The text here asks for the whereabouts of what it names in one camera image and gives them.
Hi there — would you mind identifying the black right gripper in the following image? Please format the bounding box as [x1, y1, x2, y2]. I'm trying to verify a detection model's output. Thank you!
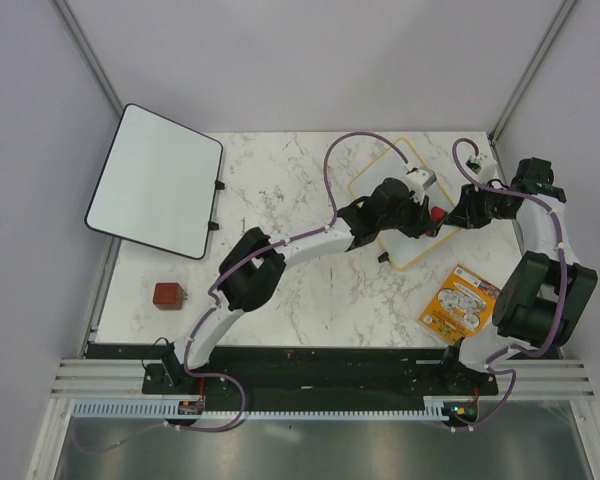
[443, 180, 513, 230]

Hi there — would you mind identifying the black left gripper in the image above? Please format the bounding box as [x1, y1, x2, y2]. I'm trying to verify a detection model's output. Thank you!
[378, 192, 435, 241]

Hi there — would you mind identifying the red bone-shaped eraser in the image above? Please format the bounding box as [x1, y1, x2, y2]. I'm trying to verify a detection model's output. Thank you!
[426, 206, 447, 237]

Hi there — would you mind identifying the yellow framed small whiteboard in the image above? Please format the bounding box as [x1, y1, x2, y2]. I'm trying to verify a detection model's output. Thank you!
[348, 137, 460, 270]

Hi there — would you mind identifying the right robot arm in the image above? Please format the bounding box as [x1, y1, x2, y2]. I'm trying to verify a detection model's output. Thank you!
[437, 156, 598, 394]

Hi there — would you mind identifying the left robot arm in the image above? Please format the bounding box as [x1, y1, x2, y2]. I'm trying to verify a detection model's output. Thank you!
[161, 168, 441, 393]

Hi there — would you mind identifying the large black framed whiteboard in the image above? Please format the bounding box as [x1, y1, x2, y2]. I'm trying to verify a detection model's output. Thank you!
[84, 103, 224, 260]

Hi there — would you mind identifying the orange printed packet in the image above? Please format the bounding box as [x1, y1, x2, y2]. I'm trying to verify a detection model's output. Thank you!
[418, 264, 500, 345]

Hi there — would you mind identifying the red-brown cube block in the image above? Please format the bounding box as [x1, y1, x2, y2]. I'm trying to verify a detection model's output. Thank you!
[152, 282, 187, 311]

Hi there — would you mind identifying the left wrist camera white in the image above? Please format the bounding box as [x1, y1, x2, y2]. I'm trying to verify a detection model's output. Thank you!
[403, 167, 436, 205]

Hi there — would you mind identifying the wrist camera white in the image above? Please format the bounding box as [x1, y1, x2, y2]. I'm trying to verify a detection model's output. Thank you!
[465, 153, 497, 184]
[403, 167, 436, 205]

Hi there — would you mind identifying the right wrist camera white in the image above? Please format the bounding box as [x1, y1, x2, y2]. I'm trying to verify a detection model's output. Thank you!
[465, 153, 497, 184]

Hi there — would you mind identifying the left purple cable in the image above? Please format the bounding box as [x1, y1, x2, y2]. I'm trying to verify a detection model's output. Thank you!
[72, 130, 411, 454]

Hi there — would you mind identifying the purple cable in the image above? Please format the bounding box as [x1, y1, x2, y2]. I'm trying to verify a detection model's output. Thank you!
[449, 138, 576, 433]
[72, 130, 411, 454]

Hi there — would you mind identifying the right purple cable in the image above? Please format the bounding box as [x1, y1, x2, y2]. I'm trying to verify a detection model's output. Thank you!
[449, 138, 576, 433]

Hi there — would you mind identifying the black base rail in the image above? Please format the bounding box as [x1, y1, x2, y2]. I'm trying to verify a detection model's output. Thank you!
[86, 344, 498, 410]

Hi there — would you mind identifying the white slotted cable duct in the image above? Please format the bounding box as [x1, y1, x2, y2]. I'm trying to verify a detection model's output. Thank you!
[70, 396, 475, 421]

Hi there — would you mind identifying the aluminium frame rail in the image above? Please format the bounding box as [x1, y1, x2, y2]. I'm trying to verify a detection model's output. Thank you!
[51, 359, 595, 401]

